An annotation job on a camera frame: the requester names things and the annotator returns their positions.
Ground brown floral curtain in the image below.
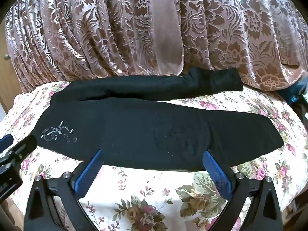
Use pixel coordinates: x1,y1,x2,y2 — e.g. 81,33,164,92
5,0,308,94

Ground dark blue object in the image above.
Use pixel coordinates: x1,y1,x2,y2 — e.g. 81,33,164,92
279,79,308,106

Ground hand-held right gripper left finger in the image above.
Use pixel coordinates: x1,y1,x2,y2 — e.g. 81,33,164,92
23,150,103,231

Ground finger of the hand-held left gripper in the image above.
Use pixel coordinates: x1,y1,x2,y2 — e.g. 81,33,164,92
9,134,38,160
0,134,14,151

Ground floral bed sheet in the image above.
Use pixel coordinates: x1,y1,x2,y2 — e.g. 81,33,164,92
0,80,308,231

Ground wooden cabinet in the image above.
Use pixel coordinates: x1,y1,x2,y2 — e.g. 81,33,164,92
0,49,13,115

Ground black pants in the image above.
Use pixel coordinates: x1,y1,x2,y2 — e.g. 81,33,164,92
36,68,285,173

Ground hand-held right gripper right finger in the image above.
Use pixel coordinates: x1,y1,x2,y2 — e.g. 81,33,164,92
203,150,284,231

